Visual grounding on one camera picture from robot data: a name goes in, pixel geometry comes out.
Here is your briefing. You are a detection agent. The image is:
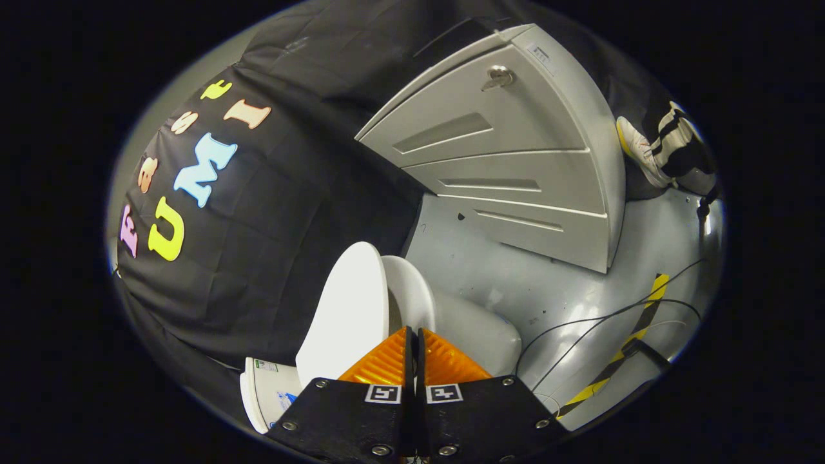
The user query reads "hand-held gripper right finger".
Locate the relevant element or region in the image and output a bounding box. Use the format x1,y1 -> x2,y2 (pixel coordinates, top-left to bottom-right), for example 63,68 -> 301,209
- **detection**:
416,327 -> 569,464

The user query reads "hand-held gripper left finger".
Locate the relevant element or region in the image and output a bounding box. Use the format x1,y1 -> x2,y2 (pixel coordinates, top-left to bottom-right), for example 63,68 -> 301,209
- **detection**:
266,326 -> 415,464

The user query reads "white toilet lid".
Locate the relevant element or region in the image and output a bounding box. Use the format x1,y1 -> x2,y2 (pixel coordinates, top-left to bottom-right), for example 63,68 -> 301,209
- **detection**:
295,242 -> 390,387

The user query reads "white ceramic toilet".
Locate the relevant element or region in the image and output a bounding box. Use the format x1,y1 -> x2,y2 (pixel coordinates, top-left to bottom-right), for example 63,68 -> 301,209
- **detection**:
240,255 -> 523,434

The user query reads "black backdrop cloth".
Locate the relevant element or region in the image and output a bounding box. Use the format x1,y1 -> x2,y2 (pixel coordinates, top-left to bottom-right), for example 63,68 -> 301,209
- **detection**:
106,0 -> 677,416

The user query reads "yellow black floor tape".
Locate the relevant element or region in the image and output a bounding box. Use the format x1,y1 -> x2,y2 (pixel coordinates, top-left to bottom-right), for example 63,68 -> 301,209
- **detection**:
556,273 -> 671,421

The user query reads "grey drawer cabinet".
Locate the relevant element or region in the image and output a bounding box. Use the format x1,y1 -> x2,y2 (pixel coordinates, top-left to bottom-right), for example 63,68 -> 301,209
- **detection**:
354,24 -> 627,275

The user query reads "person's white sneaker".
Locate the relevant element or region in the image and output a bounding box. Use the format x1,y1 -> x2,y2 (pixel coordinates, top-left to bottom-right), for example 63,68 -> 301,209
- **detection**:
616,116 -> 672,189

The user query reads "person's striped trouser leg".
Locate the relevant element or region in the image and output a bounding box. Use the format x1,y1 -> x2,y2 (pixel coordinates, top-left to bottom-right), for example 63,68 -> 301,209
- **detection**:
651,101 -> 717,195

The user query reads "silver cabinet key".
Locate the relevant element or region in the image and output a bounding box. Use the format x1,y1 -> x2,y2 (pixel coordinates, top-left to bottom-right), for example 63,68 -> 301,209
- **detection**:
481,65 -> 517,92

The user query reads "black floor cable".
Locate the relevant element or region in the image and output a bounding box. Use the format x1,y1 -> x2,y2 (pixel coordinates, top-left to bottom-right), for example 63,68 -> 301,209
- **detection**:
516,258 -> 707,378
534,298 -> 703,394

